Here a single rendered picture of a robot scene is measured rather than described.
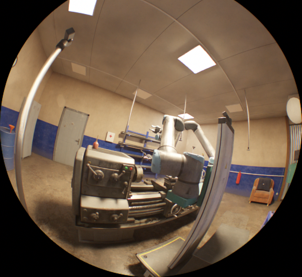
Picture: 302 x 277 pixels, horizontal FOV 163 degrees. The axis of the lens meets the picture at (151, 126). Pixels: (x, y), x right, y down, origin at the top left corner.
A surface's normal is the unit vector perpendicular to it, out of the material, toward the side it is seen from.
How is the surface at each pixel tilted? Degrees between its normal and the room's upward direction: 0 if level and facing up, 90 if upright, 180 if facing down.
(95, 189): 90
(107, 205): 32
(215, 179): 90
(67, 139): 90
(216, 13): 180
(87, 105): 90
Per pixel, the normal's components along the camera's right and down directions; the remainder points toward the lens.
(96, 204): 0.46, -0.84
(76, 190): 0.52, -0.06
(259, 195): -0.83, -0.28
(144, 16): -0.21, 0.96
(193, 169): -0.05, -0.21
